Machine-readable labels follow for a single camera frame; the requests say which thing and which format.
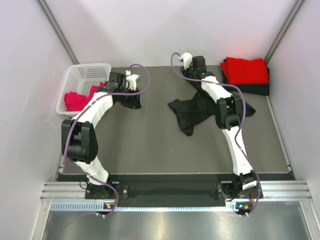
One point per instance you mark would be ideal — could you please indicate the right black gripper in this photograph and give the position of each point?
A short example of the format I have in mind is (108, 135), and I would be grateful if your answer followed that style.
(184, 71)

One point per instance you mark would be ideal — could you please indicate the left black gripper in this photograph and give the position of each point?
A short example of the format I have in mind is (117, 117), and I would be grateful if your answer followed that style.
(134, 103)

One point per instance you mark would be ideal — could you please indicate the black t-shirt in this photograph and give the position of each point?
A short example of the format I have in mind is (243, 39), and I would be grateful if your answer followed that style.
(197, 110)
(263, 90)

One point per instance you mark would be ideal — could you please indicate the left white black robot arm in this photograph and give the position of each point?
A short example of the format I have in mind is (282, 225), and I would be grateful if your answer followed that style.
(79, 141)

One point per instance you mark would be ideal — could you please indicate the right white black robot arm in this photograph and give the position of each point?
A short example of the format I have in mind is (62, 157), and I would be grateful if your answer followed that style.
(244, 176)

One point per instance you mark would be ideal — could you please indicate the red folded t-shirt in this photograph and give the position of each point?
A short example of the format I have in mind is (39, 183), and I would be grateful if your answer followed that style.
(245, 72)

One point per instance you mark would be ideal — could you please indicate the white plastic basket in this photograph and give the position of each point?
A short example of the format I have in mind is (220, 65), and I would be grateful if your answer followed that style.
(79, 79)

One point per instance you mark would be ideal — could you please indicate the pink crumpled t-shirt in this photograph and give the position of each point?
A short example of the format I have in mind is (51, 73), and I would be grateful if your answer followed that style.
(75, 102)

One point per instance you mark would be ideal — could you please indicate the black folded t-shirt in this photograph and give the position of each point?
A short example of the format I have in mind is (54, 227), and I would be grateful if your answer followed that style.
(263, 90)

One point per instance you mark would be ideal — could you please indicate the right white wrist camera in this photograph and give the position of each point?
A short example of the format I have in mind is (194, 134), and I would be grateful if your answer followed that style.
(186, 59)

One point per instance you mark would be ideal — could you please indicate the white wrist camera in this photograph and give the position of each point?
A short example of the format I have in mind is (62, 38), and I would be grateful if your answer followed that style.
(186, 59)
(131, 80)

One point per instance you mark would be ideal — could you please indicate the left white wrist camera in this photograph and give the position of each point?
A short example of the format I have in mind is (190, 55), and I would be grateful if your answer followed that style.
(131, 80)

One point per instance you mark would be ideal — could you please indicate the right aluminium corner post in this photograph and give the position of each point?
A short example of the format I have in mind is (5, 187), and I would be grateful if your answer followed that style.
(298, 4)

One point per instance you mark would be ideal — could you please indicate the aluminium corner post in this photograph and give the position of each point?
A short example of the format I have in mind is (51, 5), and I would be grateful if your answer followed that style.
(298, 4)
(43, 5)

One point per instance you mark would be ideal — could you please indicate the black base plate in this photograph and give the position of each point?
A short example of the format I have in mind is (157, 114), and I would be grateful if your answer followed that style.
(212, 190)

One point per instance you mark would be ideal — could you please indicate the left aluminium corner post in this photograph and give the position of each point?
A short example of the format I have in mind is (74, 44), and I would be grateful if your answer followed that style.
(43, 5)

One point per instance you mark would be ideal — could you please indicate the grey slotted cable duct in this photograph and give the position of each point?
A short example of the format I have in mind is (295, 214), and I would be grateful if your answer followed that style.
(64, 206)

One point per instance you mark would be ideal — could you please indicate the aluminium frame rail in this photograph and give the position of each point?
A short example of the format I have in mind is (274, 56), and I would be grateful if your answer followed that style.
(272, 190)

